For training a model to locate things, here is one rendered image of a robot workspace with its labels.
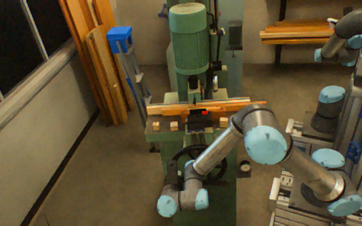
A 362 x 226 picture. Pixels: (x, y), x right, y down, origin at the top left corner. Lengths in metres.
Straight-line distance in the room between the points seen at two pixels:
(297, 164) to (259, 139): 0.19
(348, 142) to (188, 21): 0.89
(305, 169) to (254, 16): 3.05
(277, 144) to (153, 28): 3.37
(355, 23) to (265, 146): 0.80
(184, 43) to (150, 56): 2.89
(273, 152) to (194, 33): 0.71
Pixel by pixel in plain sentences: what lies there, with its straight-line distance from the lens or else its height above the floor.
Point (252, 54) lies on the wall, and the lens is 4.13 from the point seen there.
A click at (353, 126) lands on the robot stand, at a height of 1.07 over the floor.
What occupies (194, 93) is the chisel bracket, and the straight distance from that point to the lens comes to 1.59.
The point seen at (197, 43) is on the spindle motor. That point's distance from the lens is 1.43.
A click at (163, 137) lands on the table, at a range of 1.63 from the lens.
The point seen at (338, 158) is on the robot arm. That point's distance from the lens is 1.30.
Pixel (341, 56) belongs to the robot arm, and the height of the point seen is 1.13.
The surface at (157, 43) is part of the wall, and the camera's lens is 4.18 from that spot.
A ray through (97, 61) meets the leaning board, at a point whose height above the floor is 0.77.
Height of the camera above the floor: 1.92
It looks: 36 degrees down
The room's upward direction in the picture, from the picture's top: 7 degrees counter-clockwise
